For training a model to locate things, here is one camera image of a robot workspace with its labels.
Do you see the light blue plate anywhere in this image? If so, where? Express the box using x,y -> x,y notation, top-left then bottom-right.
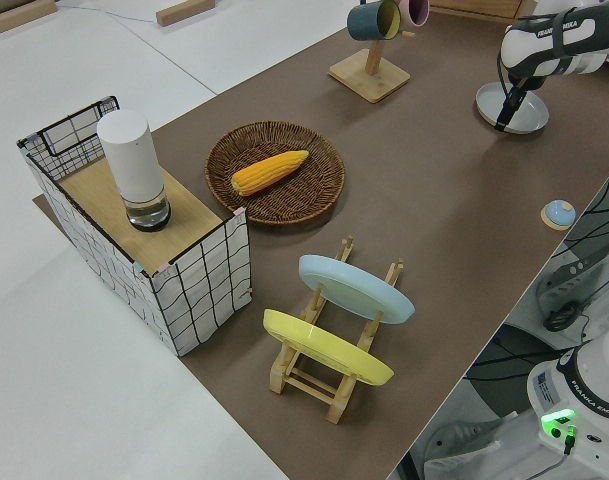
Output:
298,254 -> 416,325

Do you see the gray plate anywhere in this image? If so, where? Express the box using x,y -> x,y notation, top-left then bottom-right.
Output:
474,81 -> 551,136

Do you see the blue call bell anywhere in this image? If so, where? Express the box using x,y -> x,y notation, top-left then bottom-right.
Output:
540,198 -> 578,232

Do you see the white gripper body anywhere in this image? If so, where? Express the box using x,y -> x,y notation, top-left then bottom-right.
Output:
500,5 -> 609,80

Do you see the wooden block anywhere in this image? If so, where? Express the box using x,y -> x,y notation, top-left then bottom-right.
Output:
0,0 -> 58,36
155,0 -> 218,27

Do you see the yellow corn cob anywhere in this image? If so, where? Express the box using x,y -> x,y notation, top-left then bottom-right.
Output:
231,149 -> 310,197

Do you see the wooden mug tree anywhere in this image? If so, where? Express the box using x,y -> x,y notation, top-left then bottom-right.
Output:
327,28 -> 418,105

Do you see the grid-patterned box with wooden top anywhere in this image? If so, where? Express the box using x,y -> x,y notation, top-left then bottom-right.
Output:
16,93 -> 254,358

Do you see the dark teal mug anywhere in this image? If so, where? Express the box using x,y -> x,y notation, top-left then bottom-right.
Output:
346,0 -> 403,42

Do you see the yellow plate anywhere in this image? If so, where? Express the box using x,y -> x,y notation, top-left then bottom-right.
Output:
262,308 -> 395,388

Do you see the large wooden box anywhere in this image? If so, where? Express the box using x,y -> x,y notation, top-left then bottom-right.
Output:
428,0 -> 526,22

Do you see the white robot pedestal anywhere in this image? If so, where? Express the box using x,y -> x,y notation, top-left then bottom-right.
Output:
398,399 -> 550,480

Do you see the brown wicker basket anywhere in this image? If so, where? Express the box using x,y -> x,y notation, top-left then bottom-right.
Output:
204,120 -> 346,226

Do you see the pink mug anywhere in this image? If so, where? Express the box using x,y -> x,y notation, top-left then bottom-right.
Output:
398,0 -> 431,29

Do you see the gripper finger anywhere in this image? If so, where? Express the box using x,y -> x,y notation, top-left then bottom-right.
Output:
494,82 -> 521,134
512,74 -> 531,109

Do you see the large brown table mat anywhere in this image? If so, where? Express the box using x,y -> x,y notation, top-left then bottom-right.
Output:
31,0 -> 609,480

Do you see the wooden plate rack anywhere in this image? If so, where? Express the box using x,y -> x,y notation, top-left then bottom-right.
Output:
268,235 -> 405,425

